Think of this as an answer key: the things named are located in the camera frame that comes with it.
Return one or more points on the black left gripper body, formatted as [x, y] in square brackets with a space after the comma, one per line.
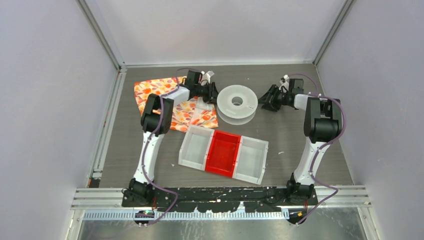
[208, 96]

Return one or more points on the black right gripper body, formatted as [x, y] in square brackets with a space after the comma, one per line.
[283, 96]

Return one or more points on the white perforated cable spool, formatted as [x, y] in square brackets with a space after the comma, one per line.
[236, 104]

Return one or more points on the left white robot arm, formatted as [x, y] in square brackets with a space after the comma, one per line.
[156, 121]

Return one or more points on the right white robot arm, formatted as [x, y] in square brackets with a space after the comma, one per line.
[323, 125]

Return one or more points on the floral orange cloth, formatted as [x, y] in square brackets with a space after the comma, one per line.
[191, 112]

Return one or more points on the right white plastic bin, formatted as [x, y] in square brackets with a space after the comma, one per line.
[251, 160]

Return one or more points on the white plastic bin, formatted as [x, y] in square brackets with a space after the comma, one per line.
[195, 147]
[251, 160]

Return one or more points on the left white plastic bin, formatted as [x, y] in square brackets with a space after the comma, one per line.
[195, 147]

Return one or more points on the red plastic bin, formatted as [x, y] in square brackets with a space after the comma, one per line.
[222, 154]

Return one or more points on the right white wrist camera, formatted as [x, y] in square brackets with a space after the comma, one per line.
[284, 84]

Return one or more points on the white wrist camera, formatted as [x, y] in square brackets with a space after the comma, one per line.
[284, 84]
[206, 77]

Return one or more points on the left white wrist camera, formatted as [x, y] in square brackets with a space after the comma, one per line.
[206, 77]

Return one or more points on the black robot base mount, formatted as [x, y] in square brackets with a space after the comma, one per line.
[260, 199]

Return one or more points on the slotted white cable duct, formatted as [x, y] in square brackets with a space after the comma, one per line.
[150, 215]

